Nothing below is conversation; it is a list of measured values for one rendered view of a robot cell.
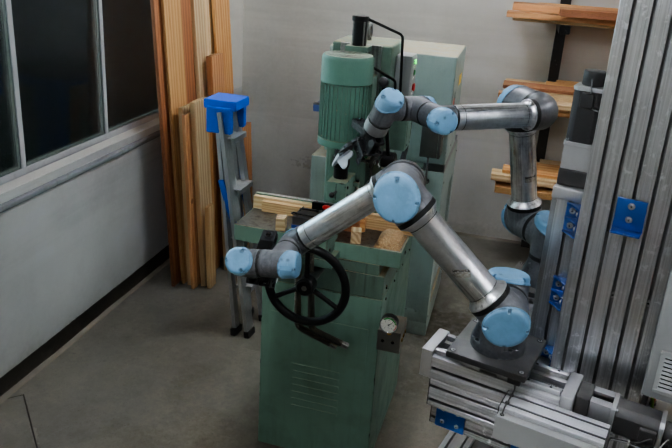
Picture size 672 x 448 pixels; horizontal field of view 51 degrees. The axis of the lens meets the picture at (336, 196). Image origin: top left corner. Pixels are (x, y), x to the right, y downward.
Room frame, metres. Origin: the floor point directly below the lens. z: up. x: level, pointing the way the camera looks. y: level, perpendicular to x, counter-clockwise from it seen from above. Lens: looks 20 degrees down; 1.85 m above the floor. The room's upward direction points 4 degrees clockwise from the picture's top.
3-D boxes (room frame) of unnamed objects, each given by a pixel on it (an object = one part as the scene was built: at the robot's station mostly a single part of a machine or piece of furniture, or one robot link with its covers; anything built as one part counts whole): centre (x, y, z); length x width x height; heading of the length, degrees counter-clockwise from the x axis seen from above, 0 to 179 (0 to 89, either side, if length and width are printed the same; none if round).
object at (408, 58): (2.62, -0.23, 1.40); 0.10 x 0.06 x 0.16; 165
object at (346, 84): (2.35, -0.01, 1.35); 0.18 x 0.18 x 0.31
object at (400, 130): (2.51, -0.21, 1.23); 0.09 x 0.08 x 0.15; 165
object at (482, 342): (1.71, -0.48, 0.87); 0.15 x 0.15 x 0.10
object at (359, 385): (2.46, -0.04, 0.36); 0.58 x 0.45 x 0.71; 165
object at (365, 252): (2.25, 0.05, 0.87); 0.61 x 0.30 x 0.06; 75
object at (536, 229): (2.15, -0.71, 0.98); 0.13 x 0.12 x 0.14; 24
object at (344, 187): (2.36, -0.02, 1.03); 0.14 x 0.07 x 0.09; 165
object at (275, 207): (2.34, -0.05, 0.92); 0.65 x 0.02 x 0.04; 75
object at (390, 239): (2.21, -0.20, 0.92); 0.14 x 0.09 x 0.04; 165
